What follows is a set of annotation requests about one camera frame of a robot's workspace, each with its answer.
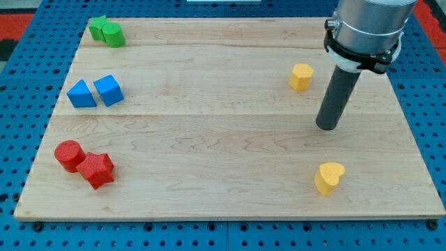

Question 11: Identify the blue triangle block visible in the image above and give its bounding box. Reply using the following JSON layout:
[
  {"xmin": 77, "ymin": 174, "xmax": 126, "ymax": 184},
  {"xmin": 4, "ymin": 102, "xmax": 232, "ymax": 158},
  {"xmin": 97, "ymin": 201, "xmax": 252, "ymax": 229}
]
[{"xmin": 67, "ymin": 79, "xmax": 97, "ymax": 108}]

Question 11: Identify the blue cube block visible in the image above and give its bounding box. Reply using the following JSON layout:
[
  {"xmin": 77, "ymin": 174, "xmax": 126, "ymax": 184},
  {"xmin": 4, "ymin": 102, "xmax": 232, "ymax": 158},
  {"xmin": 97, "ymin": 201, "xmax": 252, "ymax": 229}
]
[{"xmin": 93, "ymin": 75, "xmax": 124, "ymax": 107}]

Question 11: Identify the yellow heart block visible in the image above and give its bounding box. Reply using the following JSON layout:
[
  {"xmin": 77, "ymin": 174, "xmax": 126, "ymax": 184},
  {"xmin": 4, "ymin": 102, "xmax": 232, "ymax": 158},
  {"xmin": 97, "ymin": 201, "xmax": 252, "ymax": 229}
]
[{"xmin": 314, "ymin": 162, "xmax": 346, "ymax": 196}]

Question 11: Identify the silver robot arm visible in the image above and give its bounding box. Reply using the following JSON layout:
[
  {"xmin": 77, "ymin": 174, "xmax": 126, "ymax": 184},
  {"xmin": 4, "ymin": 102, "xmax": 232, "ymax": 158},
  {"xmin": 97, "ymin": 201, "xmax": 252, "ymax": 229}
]
[{"xmin": 324, "ymin": 0, "xmax": 417, "ymax": 74}]

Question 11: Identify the green cylinder block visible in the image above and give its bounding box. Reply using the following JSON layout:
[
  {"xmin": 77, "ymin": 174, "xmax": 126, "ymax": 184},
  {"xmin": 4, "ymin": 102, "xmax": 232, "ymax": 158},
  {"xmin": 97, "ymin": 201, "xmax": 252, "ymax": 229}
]
[{"xmin": 102, "ymin": 22, "xmax": 125, "ymax": 48}]

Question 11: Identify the red cylinder block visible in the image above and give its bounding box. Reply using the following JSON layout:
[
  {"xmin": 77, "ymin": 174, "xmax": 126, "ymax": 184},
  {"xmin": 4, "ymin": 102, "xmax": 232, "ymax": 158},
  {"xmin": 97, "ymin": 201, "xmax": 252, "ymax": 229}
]
[{"xmin": 54, "ymin": 140, "xmax": 86, "ymax": 173}]

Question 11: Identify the light wooden board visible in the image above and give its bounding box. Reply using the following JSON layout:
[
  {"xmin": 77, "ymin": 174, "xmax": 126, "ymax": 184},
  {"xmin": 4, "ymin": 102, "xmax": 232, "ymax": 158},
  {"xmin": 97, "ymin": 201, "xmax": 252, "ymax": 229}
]
[{"xmin": 15, "ymin": 17, "xmax": 445, "ymax": 222}]

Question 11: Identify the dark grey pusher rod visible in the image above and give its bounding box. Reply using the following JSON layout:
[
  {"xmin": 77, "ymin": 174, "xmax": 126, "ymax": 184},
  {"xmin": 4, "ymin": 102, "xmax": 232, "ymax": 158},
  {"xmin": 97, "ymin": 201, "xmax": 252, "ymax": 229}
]
[{"xmin": 316, "ymin": 66, "xmax": 360, "ymax": 130}]

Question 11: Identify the yellow hexagon block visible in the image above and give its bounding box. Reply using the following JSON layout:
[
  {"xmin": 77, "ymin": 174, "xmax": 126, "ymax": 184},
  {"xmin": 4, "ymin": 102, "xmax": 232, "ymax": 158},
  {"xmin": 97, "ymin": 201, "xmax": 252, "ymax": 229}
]
[{"xmin": 289, "ymin": 63, "xmax": 314, "ymax": 91}]

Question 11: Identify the red star block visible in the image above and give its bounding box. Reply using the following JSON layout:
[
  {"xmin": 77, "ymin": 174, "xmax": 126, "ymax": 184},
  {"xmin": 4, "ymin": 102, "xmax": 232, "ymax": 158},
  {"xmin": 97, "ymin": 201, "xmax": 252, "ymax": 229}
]
[{"xmin": 76, "ymin": 152, "xmax": 114, "ymax": 190}]

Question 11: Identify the green star block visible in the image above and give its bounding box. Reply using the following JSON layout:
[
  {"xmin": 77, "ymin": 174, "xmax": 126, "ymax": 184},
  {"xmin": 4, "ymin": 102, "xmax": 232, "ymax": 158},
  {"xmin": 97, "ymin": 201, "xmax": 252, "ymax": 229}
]
[{"xmin": 88, "ymin": 15, "xmax": 108, "ymax": 42}]

